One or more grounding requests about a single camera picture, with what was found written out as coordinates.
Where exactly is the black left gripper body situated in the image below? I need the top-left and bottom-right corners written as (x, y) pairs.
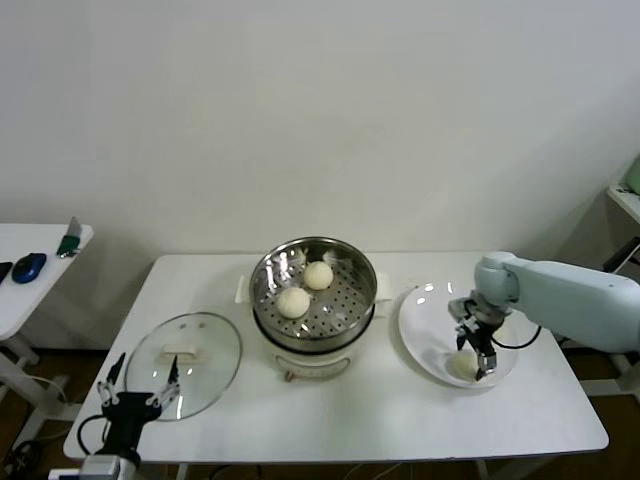
top-left (97, 392), bottom-right (161, 459)

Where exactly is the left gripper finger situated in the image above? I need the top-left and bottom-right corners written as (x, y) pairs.
top-left (147, 354), bottom-right (181, 409)
top-left (96, 352), bottom-right (126, 407)

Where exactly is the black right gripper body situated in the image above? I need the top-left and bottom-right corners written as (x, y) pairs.
top-left (454, 312), bottom-right (501, 357)

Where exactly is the round glass pot lid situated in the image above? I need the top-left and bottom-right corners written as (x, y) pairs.
top-left (124, 312), bottom-right (244, 423)

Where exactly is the perforated steel steamer basket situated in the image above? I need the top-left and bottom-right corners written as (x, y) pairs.
top-left (248, 236), bottom-right (379, 351)

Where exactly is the white round plate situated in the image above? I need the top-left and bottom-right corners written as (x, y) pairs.
top-left (398, 282), bottom-right (519, 389)

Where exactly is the white side table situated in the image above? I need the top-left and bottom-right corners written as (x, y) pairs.
top-left (0, 222), bottom-right (96, 451)

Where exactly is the blue computer mouse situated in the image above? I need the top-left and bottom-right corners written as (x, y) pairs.
top-left (10, 253), bottom-right (48, 285)

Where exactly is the green utility knife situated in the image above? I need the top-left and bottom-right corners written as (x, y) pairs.
top-left (55, 215), bottom-right (84, 260)

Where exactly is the white electric cooker pot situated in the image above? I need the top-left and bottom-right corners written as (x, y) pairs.
top-left (234, 272), bottom-right (395, 385)

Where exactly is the black power adapter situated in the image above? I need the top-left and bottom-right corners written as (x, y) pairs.
top-left (602, 238), bottom-right (640, 274)

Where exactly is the mint green appliance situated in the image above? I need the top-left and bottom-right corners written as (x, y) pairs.
top-left (624, 153), bottom-right (640, 196)

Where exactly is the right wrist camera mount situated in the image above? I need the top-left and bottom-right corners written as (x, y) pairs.
top-left (447, 297), bottom-right (476, 321)

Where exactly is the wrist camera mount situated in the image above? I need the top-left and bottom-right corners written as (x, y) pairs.
top-left (447, 297), bottom-right (476, 321)
top-left (47, 453), bottom-right (125, 480)

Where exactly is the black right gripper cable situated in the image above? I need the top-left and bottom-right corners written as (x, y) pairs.
top-left (491, 324), bottom-right (545, 350)

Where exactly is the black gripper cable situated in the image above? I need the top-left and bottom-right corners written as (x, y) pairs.
top-left (76, 413), bottom-right (109, 455)
top-left (491, 324), bottom-right (545, 350)

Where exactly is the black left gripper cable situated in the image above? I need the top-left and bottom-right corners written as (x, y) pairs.
top-left (76, 413), bottom-right (109, 455)

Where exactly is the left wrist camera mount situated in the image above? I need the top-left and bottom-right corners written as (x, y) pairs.
top-left (47, 453), bottom-right (125, 480)

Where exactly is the white floor cable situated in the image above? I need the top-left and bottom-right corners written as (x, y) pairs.
top-left (27, 375), bottom-right (69, 404)

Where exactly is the black floor cable bundle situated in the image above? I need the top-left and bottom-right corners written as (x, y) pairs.
top-left (0, 438), bottom-right (46, 480)

